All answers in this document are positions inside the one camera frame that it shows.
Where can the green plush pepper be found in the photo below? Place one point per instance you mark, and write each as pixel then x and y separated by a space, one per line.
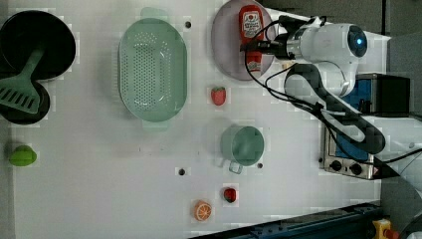
pixel 23 155

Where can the red plush strawberry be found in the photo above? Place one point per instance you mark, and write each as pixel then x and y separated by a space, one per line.
pixel 218 96

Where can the green perforated colander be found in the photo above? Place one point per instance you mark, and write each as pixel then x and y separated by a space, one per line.
pixel 153 69

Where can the blue metal frame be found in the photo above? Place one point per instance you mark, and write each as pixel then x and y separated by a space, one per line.
pixel 351 222

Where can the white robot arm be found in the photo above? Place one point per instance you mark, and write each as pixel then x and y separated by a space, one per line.
pixel 327 57

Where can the red plush ketchup bottle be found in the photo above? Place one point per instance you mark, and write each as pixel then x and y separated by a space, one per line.
pixel 250 25

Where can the black pot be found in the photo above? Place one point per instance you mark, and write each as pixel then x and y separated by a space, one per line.
pixel 38 46

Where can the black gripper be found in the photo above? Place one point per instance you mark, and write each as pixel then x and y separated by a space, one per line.
pixel 277 47

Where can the yellow red emergency button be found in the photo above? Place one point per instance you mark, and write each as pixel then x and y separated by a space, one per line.
pixel 383 230

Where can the green slotted spatula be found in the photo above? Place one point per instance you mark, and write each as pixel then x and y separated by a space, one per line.
pixel 18 92

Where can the small dark red fruit toy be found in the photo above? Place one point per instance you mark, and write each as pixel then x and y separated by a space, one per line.
pixel 230 194

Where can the orange slice toy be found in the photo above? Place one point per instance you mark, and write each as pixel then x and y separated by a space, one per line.
pixel 202 210

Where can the green plastic cup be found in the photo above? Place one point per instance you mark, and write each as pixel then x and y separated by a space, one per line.
pixel 242 146

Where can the grey round plate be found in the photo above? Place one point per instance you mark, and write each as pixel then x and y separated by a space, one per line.
pixel 226 42

